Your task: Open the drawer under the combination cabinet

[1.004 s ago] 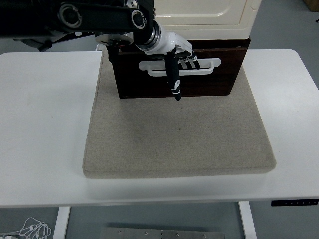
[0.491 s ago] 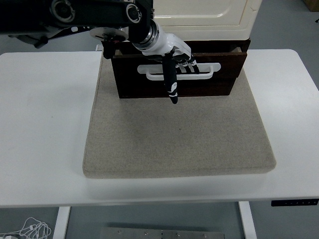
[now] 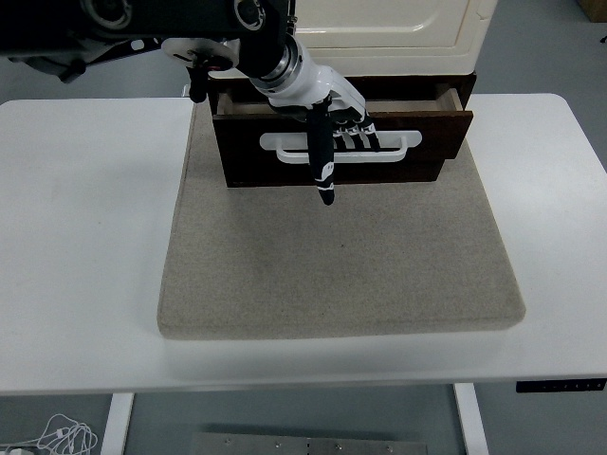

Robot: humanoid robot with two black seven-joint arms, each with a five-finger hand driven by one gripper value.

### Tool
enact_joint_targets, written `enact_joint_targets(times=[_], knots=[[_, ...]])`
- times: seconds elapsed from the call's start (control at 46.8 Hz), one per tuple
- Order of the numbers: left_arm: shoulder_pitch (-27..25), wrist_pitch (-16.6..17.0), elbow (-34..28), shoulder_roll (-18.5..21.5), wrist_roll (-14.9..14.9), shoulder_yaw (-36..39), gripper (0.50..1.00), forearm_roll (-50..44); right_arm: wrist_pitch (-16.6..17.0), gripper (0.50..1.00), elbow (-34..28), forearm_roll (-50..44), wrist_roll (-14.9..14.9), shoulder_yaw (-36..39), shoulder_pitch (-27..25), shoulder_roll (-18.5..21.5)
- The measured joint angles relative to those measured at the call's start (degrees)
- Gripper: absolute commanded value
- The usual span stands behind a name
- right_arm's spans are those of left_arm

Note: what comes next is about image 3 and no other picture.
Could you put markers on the grey metal plate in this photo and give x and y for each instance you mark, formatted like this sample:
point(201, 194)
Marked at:
point(308, 445)

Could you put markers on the white charger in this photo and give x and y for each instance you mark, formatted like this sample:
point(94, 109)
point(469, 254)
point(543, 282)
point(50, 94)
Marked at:
point(12, 451)

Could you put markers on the cardboard box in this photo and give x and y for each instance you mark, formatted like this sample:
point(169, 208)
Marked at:
point(595, 9)

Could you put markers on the dark wooden drawer case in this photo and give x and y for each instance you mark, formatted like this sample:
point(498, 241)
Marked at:
point(379, 175)

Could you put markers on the dark wooden drawer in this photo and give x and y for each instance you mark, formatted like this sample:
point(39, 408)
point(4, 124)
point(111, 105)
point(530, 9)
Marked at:
point(436, 130)

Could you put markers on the grey metal bracket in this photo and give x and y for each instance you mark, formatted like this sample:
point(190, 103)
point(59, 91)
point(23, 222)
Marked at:
point(186, 90)

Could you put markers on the white and black hand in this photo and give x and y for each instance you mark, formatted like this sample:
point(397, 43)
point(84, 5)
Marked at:
point(318, 83)

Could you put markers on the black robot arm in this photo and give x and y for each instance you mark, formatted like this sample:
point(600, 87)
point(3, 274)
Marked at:
point(180, 16)

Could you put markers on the black table control panel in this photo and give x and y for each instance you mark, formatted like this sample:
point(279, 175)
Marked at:
point(559, 386)

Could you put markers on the white table leg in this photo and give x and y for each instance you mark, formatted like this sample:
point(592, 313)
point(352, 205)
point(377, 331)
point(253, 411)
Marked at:
point(116, 426)
point(472, 422)

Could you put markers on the cream cabinet door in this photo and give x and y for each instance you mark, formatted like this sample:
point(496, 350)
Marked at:
point(379, 21)

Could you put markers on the cream plastic cabinet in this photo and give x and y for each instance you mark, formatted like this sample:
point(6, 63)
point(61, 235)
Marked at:
point(403, 59)

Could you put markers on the beige felt mat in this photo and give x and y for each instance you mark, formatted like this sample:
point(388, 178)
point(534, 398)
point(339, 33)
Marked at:
point(332, 260)

